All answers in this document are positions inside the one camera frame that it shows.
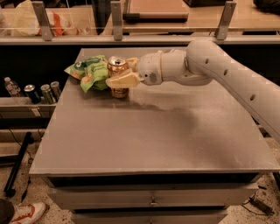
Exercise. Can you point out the green rice chip bag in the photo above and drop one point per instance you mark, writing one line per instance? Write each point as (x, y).
(91, 72)

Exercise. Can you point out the small water bottle on shelf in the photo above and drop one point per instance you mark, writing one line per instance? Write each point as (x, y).
(12, 87)

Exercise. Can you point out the middle metal bracket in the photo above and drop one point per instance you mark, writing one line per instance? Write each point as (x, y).
(117, 20)

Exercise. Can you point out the left metal bracket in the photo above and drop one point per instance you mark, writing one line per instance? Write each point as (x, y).
(43, 21)

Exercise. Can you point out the silver can on shelf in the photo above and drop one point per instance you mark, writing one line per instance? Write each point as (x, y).
(55, 86)

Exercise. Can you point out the black power adapter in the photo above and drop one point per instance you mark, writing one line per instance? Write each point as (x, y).
(261, 206)

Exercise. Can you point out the cabinet drawer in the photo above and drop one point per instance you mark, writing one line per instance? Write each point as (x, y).
(151, 217)
(133, 196)

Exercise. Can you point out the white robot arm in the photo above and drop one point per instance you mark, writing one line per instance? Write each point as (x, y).
(200, 63)

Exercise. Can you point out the white orange plastic bag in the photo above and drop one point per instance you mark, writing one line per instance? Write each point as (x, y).
(18, 19)

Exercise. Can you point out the dark can on shelf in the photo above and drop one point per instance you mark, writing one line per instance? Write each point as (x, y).
(32, 93)

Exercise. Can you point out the green can on shelf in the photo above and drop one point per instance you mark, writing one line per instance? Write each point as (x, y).
(47, 93)

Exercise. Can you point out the black stand leg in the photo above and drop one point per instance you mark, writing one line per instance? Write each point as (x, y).
(14, 161)

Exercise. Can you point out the upper cabinet drawer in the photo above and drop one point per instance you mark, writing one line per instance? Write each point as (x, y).
(133, 196)

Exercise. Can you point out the white red sneaker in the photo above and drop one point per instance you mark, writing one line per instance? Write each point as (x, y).
(28, 213)

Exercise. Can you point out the metal bracket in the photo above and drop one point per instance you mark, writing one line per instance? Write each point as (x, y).
(43, 21)
(117, 20)
(225, 20)

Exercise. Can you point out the right metal bracket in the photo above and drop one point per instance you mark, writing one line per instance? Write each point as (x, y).
(225, 20)

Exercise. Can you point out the lower cabinet drawer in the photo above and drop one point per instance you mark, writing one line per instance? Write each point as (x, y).
(151, 217)

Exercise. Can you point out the orange soda can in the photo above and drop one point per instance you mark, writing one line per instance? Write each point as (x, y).
(116, 65)

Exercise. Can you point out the brown board on counter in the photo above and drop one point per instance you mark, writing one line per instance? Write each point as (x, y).
(151, 10)

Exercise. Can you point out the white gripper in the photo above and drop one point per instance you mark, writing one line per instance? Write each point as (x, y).
(149, 67)

